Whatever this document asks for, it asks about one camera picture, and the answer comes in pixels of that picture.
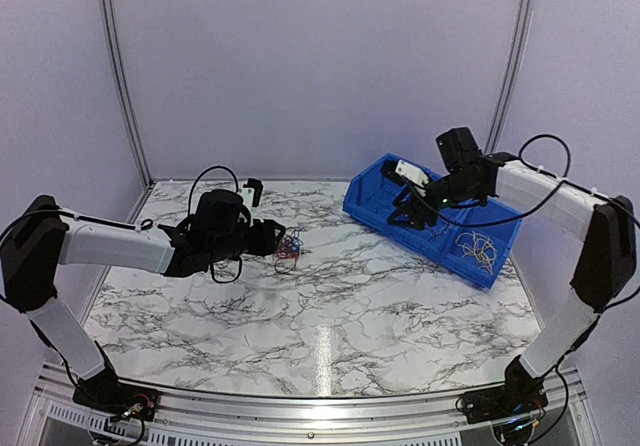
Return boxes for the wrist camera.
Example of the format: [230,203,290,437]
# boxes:
[239,178,264,209]
[381,160,432,197]

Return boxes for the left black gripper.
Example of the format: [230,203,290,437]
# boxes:
[208,219,285,264]

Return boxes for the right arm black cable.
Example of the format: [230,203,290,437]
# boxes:
[399,134,640,420]

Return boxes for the left aluminium frame post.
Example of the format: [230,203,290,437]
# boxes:
[99,0,154,188]

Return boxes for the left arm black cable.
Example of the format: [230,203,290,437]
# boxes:
[0,165,246,303]

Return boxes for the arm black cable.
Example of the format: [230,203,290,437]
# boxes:
[0,165,246,303]
[399,134,640,420]

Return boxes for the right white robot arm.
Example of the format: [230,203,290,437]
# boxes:
[382,127,639,414]

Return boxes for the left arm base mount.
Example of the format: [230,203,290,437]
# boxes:
[73,370,159,422]

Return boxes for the yellow wires in bin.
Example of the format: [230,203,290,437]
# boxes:
[457,230,501,273]

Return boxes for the blue three-compartment bin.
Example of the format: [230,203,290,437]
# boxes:
[343,154,521,289]

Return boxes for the right aluminium frame post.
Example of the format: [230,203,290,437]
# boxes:
[484,0,534,153]

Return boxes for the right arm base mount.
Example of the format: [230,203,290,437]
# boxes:
[455,385,548,424]

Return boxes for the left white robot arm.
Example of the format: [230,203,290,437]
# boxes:
[1,189,286,411]

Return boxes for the aluminium frame post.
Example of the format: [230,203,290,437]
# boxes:
[484,0,534,153]
[99,0,154,188]

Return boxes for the aluminium front rail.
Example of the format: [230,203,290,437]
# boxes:
[17,363,514,445]

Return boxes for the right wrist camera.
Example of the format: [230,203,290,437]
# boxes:
[381,160,432,197]

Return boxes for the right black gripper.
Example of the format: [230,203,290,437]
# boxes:
[386,171,480,231]

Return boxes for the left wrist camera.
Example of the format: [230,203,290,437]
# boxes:
[239,178,264,209]

